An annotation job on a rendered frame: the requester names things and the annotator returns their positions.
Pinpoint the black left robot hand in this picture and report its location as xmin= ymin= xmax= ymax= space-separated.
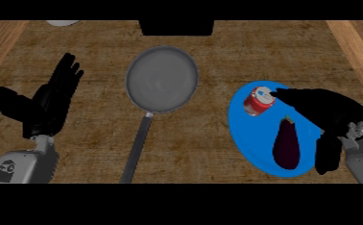
xmin=0 ymin=52 xmax=85 ymax=139

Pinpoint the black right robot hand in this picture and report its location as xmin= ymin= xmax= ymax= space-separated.
xmin=268 ymin=87 xmax=363 ymax=176

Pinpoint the purple eggplant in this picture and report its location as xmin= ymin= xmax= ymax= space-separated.
xmin=271 ymin=115 xmax=302 ymax=171

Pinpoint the blue plate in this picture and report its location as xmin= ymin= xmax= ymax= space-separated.
xmin=227 ymin=80 xmax=327 ymax=179

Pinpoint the grey frying pan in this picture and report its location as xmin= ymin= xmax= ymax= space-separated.
xmin=117 ymin=45 xmax=199 ymax=185

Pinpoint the red can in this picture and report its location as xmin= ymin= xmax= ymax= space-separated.
xmin=241 ymin=86 xmax=275 ymax=117

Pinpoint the white round object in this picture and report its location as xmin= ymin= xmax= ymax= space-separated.
xmin=45 ymin=20 xmax=82 ymax=28

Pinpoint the black box appliance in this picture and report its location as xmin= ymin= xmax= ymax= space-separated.
xmin=137 ymin=20 xmax=215 ymax=38

